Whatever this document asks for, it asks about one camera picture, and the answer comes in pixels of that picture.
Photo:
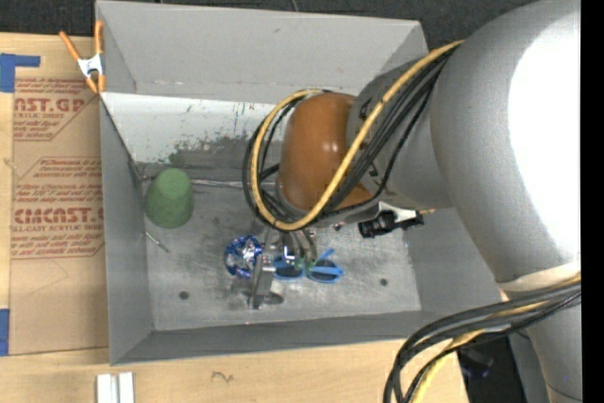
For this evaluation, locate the black cylinder on white bracket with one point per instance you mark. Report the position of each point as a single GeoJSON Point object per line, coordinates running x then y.
{"type": "Point", "coordinates": [377, 224]}

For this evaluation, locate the green cup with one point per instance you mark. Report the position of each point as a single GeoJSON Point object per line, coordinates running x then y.
{"type": "Point", "coordinates": [169, 200]}

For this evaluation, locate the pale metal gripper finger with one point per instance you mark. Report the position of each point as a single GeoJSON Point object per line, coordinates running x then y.
{"type": "Point", "coordinates": [262, 280]}

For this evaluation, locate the grey metal bin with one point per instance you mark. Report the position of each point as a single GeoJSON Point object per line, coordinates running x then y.
{"type": "Point", "coordinates": [198, 288]}

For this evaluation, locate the blue sunglasses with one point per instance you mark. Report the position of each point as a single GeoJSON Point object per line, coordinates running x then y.
{"type": "Point", "coordinates": [325, 273]}

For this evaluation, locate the blue and silver crinkled ball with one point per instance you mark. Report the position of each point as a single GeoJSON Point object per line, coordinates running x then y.
{"type": "Point", "coordinates": [240, 256]}

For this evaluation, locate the brown cardboard board red print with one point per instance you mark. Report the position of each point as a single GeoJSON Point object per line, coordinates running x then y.
{"type": "Point", "coordinates": [52, 278]}

